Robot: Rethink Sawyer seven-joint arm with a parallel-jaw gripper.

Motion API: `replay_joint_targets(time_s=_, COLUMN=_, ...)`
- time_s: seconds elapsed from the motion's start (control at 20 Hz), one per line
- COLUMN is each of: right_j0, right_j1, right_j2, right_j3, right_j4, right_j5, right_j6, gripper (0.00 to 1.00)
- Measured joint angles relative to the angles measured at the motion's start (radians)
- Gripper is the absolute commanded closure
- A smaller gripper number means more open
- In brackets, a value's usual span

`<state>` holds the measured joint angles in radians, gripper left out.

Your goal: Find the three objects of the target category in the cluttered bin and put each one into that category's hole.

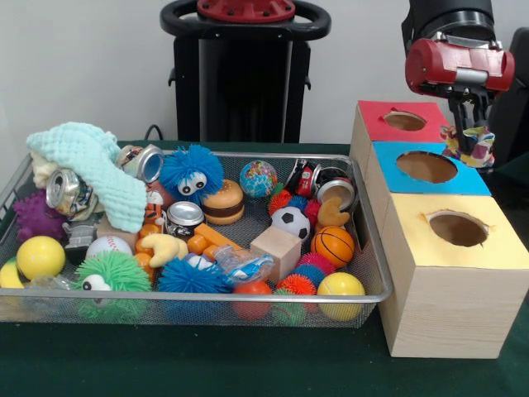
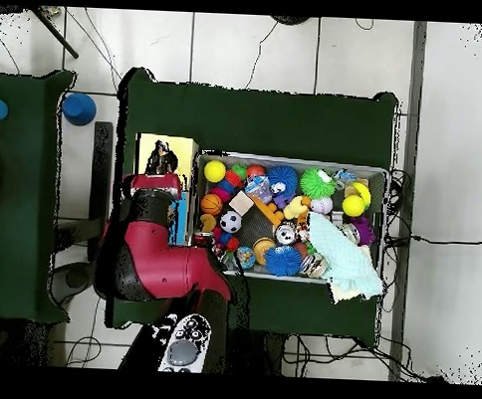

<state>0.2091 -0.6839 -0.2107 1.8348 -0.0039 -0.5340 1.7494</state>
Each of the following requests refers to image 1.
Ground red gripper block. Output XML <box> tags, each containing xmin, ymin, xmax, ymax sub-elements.
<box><xmin>404</xmin><ymin>37</ymin><xmax>516</xmax><ymax>158</ymax></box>

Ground multicolour patterned cloth toy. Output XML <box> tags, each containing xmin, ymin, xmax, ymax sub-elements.
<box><xmin>441</xmin><ymin>124</ymin><xmax>497</xmax><ymax>170</ymax></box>

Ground mint green cloth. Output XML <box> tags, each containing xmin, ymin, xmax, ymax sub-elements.
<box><xmin>26</xmin><ymin>122</ymin><xmax>150</xmax><ymax>234</ymax></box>

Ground cream knitted cloth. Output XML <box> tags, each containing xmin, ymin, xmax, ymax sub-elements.
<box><xmin>31</xmin><ymin>153</ymin><xmax>60</xmax><ymax>191</ymax></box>

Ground wooden box with three holes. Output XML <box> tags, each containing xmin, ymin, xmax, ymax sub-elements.
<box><xmin>350</xmin><ymin>101</ymin><xmax>529</xmax><ymax>360</ymax></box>

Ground shallow clear mesh bin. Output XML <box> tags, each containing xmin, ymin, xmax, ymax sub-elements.
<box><xmin>0</xmin><ymin>147</ymin><xmax>394</xmax><ymax>330</ymax></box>

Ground small basketball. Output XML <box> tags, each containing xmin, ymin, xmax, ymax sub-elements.
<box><xmin>312</xmin><ymin>225</ymin><xmax>356</xmax><ymax>268</ymax></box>

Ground small soccer ball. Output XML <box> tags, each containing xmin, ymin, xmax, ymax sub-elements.
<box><xmin>271</xmin><ymin>206</ymin><xmax>312</xmax><ymax>242</ymax></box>

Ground yellow ball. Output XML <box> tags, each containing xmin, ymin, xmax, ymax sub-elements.
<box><xmin>317</xmin><ymin>272</ymin><xmax>366</xmax><ymax>322</ymax></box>
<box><xmin>17</xmin><ymin>236</ymin><xmax>66</xmax><ymax>280</ymax></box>

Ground globe print ball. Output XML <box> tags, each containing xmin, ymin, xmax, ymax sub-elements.
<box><xmin>240</xmin><ymin>160</ymin><xmax>279</xmax><ymax>199</ymax></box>

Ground plain wooden block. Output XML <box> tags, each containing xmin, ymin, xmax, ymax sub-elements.
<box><xmin>250</xmin><ymin>226</ymin><xmax>303</xmax><ymax>284</ymax></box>

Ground toy hamburger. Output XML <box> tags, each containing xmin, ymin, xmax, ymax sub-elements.
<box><xmin>203</xmin><ymin>179</ymin><xmax>246</xmax><ymax>227</ymax></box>

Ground orange ball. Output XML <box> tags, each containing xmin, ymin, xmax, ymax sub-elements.
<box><xmin>234</xmin><ymin>280</ymin><xmax>274</xmax><ymax>319</ymax></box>

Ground blue spiky rubber ball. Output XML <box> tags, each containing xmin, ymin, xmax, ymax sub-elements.
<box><xmin>160</xmin><ymin>145</ymin><xmax>226</xmax><ymax>206</ymax></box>

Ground dark green table cloth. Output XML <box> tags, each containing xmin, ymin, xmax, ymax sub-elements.
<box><xmin>0</xmin><ymin>139</ymin><xmax>529</xmax><ymax>397</ymax></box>

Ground small baseball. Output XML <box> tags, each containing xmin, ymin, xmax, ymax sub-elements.
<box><xmin>86</xmin><ymin>236</ymin><xmax>133</xmax><ymax>259</ymax></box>

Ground green fuzzy toy with eyes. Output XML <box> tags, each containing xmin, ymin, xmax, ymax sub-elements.
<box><xmin>73</xmin><ymin>251</ymin><xmax>152</xmax><ymax>323</ymax></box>

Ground purple spiky toy with eyes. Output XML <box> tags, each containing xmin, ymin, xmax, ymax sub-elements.
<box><xmin>12</xmin><ymin>192</ymin><xmax>67</xmax><ymax>242</ymax></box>

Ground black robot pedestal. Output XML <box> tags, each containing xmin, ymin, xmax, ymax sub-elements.
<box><xmin>160</xmin><ymin>0</ymin><xmax>331</xmax><ymax>143</ymax></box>

